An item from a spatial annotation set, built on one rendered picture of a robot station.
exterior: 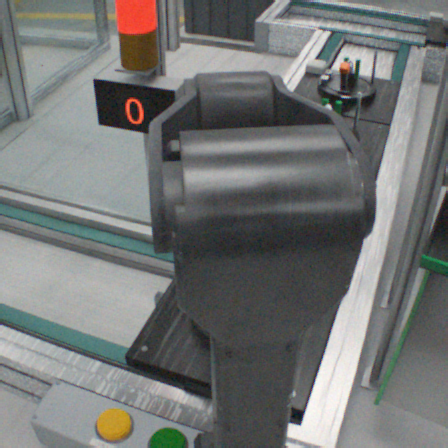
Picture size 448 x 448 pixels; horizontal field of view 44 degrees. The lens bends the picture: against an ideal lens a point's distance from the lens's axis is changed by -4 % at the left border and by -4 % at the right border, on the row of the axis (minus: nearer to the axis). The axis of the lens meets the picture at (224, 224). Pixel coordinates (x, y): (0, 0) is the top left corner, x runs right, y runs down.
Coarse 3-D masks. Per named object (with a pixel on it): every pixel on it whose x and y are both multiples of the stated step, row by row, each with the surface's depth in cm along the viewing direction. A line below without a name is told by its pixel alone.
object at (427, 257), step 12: (444, 204) 54; (444, 216) 56; (432, 228) 53; (444, 228) 55; (432, 240) 55; (444, 240) 55; (432, 252) 54; (444, 252) 54; (420, 264) 54; (432, 264) 52; (444, 264) 51
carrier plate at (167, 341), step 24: (168, 288) 82; (168, 312) 79; (336, 312) 80; (144, 336) 75; (168, 336) 75; (192, 336) 75; (312, 336) 75; (144, 360) 72; (168, 360) 72; (192, 360) 72; (312, 360) 72; (312, 384) 69
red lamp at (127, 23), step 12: (120, 0) 66; (132, 0) 66; (144, 0) 66; (120, 12) 67; (132, 12) 67; (144, 12) 67; (120, 24) 69; (132, 24) 68; (144, 24) 68; (156, 24) 70
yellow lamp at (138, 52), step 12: (120, 36) 70; (132, 36) 69; (144, 36) 69; (156, 36) 71; (120, 48) 71; (132, 48) 70; (144, 48) 70; (156, 48) 72; (120, 60) 73; (132, 60) 71; (144, 60) 71; (156, 60) 73
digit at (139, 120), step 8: (120, 88) 74; (120, 96) 75; (128, 96) 74; (136, 96) 74; (144, 96) 74; (120, 104) 76; (128, 104) 75; (136, 104) 75; (144, 104) 74; (120, 112) 77; (128, 112) 76; (136, 112) 76; (144, 112) 75; (120, 120) 77; (128, 120) 77; (136, 120) 76; (144, 120) 76; (136, 128) 77; (144, 128) 77
